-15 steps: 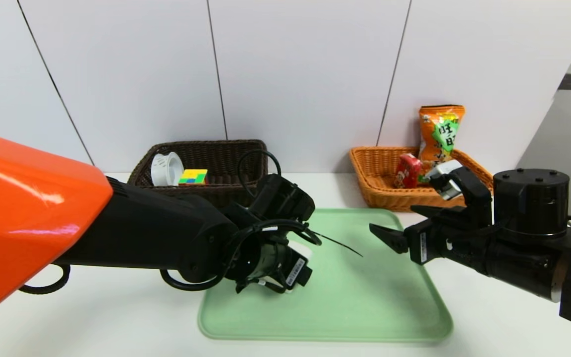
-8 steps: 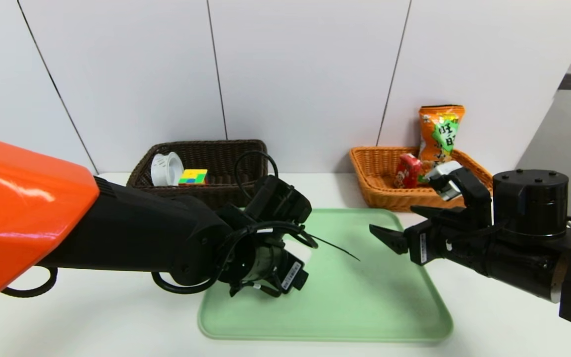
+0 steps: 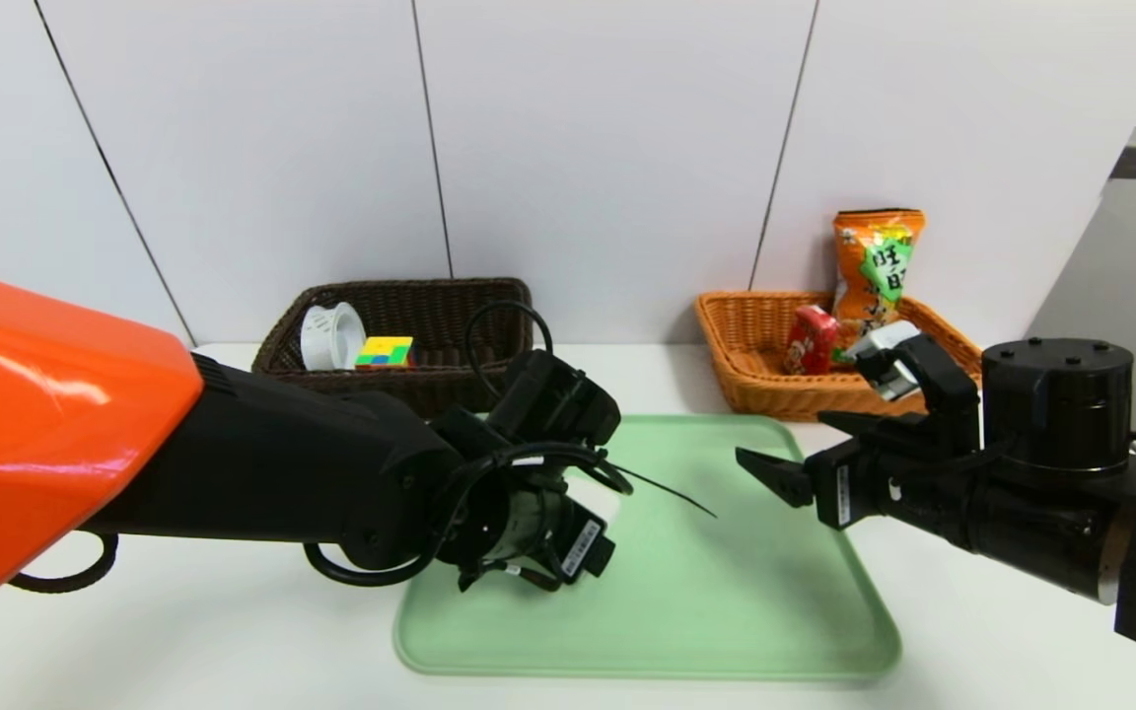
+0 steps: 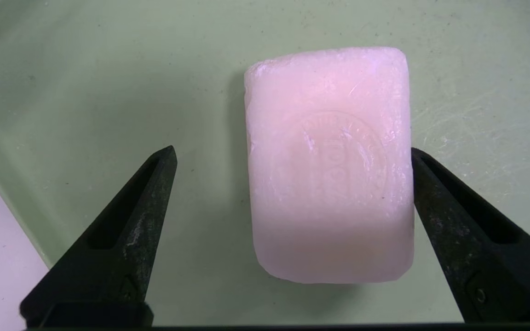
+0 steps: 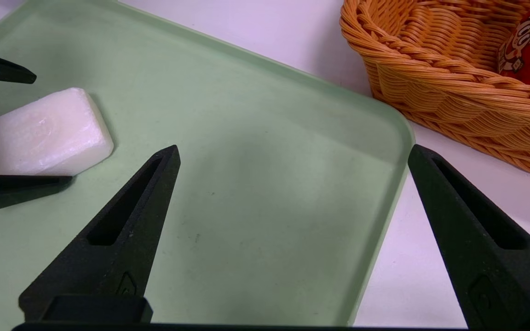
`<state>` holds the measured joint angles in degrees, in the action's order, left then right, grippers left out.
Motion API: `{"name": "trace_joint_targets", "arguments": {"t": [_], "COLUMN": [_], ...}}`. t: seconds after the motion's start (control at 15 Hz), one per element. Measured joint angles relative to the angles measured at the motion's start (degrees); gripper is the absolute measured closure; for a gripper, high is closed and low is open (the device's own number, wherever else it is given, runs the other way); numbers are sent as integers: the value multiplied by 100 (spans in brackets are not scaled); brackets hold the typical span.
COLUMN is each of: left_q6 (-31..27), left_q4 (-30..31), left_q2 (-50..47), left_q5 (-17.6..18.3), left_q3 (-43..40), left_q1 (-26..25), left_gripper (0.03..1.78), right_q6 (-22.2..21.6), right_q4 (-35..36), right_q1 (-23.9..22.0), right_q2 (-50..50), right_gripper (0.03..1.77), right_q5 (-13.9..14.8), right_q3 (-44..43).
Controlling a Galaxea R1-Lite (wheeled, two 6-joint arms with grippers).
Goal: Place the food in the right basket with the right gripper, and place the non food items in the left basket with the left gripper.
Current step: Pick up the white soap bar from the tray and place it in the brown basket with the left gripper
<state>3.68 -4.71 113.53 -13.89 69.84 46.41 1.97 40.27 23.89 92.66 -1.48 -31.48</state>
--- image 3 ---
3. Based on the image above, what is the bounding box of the orange wicker basket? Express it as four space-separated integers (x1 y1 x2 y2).
694 290 983 423

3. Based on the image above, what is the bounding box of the orange snack bag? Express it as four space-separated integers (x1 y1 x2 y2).
833 208 927 351

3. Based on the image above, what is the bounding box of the black cable tie tail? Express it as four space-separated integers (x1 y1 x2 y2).
607 461 719 519

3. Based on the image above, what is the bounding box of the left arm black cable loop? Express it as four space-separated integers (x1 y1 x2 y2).
8 532 120 595

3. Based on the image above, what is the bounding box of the left camera black cable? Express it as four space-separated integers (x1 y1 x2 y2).
464 300 555 381

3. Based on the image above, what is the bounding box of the white tape roll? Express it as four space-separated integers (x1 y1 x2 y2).
300 302 367 372

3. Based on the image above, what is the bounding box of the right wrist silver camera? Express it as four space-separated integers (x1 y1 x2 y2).
846 320 922 402

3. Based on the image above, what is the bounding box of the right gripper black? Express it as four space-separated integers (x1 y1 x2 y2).
735 410 979 551

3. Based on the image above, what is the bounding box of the small red snack pack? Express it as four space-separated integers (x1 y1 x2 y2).
783 305 841 377

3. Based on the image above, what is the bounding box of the dark brown wicker basket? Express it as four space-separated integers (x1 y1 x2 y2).
252 277 535 420

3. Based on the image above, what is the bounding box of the multicoloured puzzle cube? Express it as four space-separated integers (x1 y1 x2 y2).
354 335 414 369

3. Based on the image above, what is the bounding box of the green plastic tray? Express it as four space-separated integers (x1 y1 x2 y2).
393 413 902 681

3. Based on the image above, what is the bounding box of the right camera black mount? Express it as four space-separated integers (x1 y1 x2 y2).
859 333 983 450

